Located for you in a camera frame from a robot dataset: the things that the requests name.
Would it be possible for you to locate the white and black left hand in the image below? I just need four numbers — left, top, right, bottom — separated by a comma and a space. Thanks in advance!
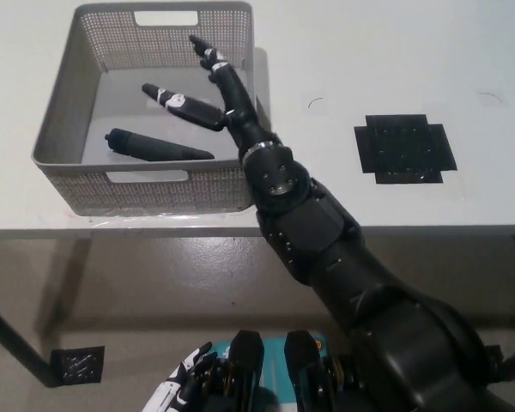
143, 341, 218, 412

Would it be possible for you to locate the white and black right hand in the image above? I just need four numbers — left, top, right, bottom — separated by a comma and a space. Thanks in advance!
141, 34, 280, 158

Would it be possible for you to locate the black electric screwdriver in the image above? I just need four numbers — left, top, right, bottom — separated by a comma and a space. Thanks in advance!
106, 127, 215, 163

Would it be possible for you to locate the black and teal robot body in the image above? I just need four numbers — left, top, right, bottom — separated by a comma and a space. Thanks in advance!
188, 329, 370, 412

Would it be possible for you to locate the grey perforated plastic basket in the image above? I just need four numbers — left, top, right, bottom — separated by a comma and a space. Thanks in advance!
31, 1, 258, 217

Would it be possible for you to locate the black taped screwdriver stand base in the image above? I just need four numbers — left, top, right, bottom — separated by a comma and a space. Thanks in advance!
354, 113, 458, 185

